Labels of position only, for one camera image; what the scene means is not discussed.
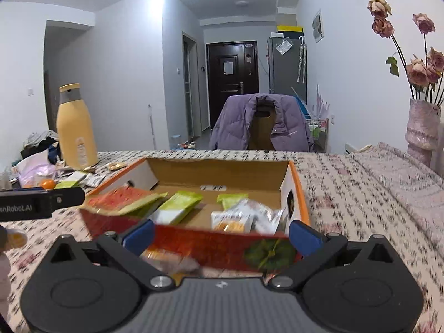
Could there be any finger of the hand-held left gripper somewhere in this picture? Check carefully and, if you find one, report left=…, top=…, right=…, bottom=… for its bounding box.
left=51, top=186, right=86, bottom=208

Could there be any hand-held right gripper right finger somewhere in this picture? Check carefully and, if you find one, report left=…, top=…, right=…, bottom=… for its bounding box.
left=267, top=219, right=403, bottom=290

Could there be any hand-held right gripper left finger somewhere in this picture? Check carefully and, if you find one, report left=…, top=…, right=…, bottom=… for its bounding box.
left=45, top=219, right=176, bottom=290

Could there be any gold snack packet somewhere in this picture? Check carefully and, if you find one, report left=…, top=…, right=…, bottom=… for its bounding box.
left=140, top=244, right=202, bottom=274

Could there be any large orange striped snack packet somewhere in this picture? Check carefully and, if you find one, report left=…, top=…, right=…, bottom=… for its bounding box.
left=85, top=186, right=169, bottom=216

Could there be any pumpkin seed crisps packet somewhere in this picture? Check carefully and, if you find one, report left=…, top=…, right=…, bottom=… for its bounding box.
left=227, top=199, right=286, bottom=234

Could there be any long green white snack packet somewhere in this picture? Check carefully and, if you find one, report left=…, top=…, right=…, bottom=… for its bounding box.
left=151, top=191, right=203, bottom=225

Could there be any orange cardboard box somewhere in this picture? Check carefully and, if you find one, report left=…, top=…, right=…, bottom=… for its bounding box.
left=79, top=157, right=311, bottom=274

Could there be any silver oat crisp packet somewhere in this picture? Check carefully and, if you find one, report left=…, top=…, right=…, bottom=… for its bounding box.
left=211, top=211, right=253, bottom=234

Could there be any pale green white snack packet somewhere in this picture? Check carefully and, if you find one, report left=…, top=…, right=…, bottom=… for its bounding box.
left=217, top=193, right=248, bottom=210

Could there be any small green snack packet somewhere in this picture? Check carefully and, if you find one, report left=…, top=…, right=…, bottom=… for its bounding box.
left=55, top=171, right=87, bottom=190

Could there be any small silver snack packet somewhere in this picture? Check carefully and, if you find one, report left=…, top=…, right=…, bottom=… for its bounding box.
left=83, top=173, right=108, bottom=186

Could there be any crumpled plastic bag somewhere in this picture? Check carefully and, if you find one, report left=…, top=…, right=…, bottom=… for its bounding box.
left=17, top=149, right=58, bottom=188

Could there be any yellow thermos bottle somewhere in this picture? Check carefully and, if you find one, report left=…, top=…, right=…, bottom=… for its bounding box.
left=56, top=83, right=99, bottom=170

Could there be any pile of clothes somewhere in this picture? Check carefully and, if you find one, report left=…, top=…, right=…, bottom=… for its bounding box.
left=21, top=130, right=63, bottom=167

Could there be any quilted floral cloth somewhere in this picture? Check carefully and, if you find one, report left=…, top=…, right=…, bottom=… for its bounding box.
left=347, top=142, right=444, bottom=261

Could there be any brown chair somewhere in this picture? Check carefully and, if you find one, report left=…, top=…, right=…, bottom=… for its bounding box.
left=248, top=98, right=283, bottom=150

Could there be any purple padded jacket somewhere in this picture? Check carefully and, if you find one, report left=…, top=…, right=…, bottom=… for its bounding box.
left=209, top=93, right=314, bottom=152

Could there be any pink ribbed vase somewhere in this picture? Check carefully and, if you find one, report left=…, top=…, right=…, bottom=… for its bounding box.
left=406, top=98, right=441, bottom=169

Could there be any grey side door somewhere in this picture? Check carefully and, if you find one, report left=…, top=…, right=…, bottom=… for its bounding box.
left=183, top=32, right=203, bottom=139

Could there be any grey refrigerator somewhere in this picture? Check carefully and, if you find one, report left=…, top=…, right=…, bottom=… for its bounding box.
left=267, top=35, right=308, bottom=101

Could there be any dark brown entrance door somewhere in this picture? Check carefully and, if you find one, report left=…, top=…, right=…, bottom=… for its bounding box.
left=206, top=41, right=259, bottom=130

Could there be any hanging folded umbrella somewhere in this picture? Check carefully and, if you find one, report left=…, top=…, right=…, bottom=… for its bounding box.
left=296, top=36, right=307, bottom=84

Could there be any dried pink rose bouquet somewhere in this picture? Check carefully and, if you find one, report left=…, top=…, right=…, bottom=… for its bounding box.
left=368, top=0, right=444, bottom=106

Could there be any yellow black box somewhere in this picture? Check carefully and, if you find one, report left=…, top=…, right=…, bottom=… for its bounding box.
left=277, top=24, right=304, bottom=37

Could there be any white wall panel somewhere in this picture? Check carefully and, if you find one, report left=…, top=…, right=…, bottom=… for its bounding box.
left=311, top=10, right=325, bottom=43

